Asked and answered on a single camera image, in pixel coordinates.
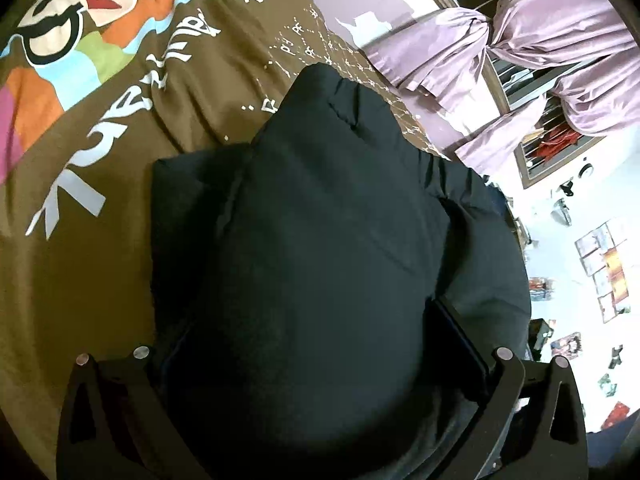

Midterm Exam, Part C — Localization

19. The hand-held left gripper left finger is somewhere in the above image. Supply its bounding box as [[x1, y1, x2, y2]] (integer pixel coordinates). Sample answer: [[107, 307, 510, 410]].
[[56, 345, 211, 480]]

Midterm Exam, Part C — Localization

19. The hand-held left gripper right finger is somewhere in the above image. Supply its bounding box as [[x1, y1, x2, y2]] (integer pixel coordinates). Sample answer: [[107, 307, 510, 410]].
[[429, 299, 589, 480]]

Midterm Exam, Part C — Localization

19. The black jacket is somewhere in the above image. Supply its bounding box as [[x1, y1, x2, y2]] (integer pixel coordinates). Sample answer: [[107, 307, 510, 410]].
[[150, 62, 532, 480]]

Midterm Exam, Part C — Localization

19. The brown printed blanket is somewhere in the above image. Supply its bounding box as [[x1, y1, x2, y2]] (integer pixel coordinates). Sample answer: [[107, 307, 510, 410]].
[[0, 0, 451, 480]]

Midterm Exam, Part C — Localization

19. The red hanging cloth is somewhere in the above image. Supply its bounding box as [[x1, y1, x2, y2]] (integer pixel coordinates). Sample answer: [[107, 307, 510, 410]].
[[534, 127, 584, 162]]

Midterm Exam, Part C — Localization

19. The cluster of wall pictures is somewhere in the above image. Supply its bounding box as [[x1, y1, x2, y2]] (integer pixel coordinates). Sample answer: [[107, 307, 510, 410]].
[[574, 222, 632, 324]]

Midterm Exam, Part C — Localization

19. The small metal wall rack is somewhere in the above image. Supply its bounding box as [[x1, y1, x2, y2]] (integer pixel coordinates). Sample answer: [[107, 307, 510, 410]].
[[551, 199, 575, 225]]

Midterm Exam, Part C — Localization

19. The barred window with wooden frame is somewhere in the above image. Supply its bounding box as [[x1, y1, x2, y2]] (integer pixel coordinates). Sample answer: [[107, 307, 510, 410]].
[[412, 0, 623, 190]]

